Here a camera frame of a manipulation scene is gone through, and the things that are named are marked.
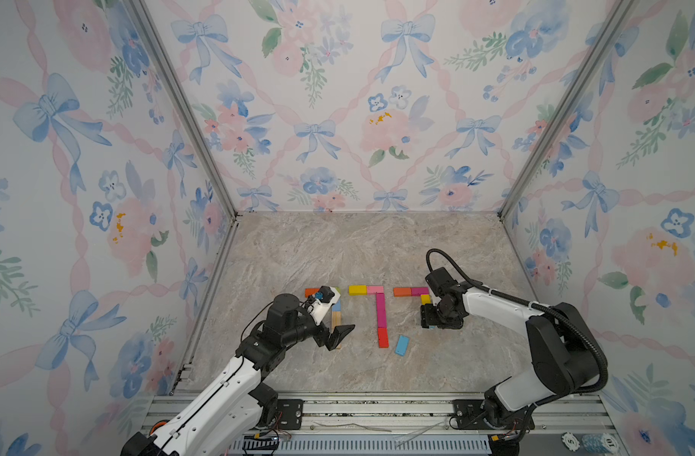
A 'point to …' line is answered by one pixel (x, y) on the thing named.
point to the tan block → (337, 319)
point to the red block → (383, 338)
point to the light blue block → (337, 307)
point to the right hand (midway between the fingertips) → (434, 321)
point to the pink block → (372, 290)
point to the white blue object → (597, 443)
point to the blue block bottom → (402, 346)
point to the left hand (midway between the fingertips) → (343, 312)
